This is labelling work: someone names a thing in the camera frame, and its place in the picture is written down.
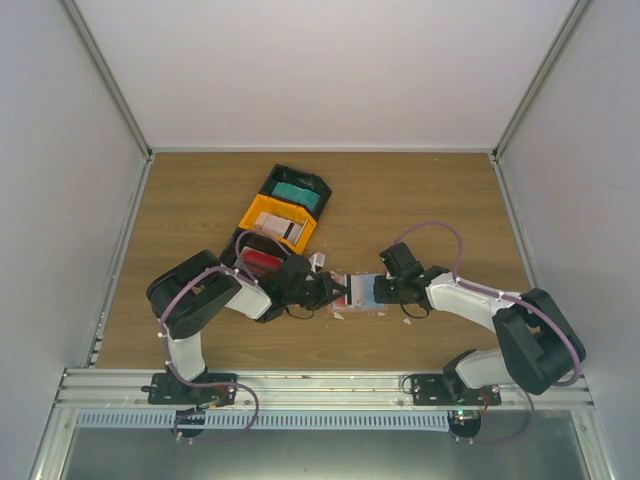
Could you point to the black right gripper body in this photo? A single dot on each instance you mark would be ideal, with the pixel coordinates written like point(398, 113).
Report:
point(389, 296)

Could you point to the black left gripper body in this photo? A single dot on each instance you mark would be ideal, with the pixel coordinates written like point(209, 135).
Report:
point(313, 298)

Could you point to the white card with black stripe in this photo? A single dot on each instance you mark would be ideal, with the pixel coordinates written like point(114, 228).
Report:
point(359, 288)

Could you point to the black bin with red cards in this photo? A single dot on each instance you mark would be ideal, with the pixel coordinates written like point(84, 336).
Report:
point(230, 256)

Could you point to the yellow bin with white cards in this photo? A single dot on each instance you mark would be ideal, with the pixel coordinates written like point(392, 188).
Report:
point(262, 203)

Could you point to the black bin with teal cards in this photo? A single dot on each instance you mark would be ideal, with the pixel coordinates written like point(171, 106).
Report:
point(282, 173)

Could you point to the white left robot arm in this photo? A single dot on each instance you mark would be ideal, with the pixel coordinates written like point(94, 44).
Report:
point(186, 298)

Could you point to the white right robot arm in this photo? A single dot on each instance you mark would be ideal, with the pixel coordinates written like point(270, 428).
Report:
point(537, 347)

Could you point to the stack of red-white cards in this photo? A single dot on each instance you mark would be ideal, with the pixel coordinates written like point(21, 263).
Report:
point(259, 263)

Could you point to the stack of white cards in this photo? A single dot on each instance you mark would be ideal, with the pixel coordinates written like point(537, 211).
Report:
point(280, 227)

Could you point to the stack of teal cards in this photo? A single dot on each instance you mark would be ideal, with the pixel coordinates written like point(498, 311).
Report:
point(294, 194)

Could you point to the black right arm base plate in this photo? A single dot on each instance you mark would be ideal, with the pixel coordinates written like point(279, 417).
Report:
point(430, 389)

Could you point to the grey slotted cable duct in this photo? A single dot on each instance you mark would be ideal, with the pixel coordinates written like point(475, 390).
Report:
point(271, 420)

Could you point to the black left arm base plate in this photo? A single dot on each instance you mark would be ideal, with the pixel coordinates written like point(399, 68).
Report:
point(166, 389)

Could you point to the aluminium front rail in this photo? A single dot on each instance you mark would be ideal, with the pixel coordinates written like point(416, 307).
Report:
point(276, 390)

